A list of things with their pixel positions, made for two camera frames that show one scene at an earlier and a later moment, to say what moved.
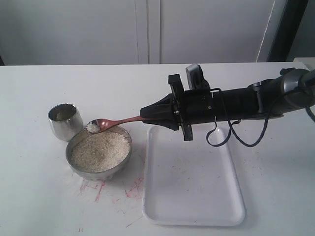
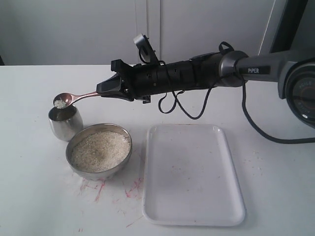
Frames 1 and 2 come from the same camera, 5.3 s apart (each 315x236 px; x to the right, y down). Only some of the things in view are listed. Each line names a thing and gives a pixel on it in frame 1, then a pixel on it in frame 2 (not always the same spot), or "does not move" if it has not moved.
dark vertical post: [282, 48] does not move
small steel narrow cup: [65, 121] does not move
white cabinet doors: [44, 32] does not move
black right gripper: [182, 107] → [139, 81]
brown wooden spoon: [97, 125] → [64, 100]
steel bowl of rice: [102, 156] does not move
